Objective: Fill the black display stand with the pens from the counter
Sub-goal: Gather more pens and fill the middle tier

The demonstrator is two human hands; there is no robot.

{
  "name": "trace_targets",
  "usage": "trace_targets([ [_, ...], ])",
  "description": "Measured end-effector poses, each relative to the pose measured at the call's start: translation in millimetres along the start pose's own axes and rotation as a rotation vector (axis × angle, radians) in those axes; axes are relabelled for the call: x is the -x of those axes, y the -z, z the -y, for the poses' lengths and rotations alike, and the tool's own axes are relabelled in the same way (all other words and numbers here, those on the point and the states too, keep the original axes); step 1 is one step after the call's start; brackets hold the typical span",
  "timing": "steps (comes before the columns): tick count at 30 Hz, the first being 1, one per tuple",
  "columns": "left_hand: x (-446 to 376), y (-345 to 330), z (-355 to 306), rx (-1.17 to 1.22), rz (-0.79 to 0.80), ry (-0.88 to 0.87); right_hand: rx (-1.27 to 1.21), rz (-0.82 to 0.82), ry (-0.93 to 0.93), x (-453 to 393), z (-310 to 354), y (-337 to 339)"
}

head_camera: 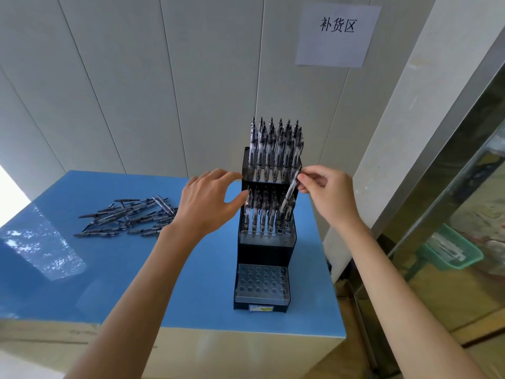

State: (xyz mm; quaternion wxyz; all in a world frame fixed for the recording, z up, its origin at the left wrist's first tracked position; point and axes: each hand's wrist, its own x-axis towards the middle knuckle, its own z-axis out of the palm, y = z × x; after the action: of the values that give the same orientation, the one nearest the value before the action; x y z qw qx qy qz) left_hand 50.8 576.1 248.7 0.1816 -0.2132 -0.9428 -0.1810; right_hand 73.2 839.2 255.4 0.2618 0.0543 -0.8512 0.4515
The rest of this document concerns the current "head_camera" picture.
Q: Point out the person's right hand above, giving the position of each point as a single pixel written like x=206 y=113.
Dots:
x=335 y=197

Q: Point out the person's left hand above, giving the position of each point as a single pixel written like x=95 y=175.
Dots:
x=201 y=209

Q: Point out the black transparent pen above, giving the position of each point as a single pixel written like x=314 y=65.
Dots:
x=291 y=189

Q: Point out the row of black pens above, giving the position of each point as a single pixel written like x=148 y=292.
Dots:
x=276 y=149
x=260 y=211

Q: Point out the pile of black pens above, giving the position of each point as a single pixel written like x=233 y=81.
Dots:
x=130 y=217

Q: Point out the black tiered pen display stand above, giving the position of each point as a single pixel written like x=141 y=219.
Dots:
x=264 y=252

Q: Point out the person's right forearm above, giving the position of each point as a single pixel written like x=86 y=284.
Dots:
x=402 y=303

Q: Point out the blue table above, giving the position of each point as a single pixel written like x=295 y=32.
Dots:
x=118 y=280

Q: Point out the steel framed glass partition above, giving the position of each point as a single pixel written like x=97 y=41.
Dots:
x=453 y=173

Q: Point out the white paper sign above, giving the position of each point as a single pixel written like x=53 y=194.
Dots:
x=337 y=47

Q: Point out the green plastic basket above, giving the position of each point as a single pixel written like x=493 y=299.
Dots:
x=473 y=258

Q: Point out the dark framed glass door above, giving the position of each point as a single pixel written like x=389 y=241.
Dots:
x=10 y=197

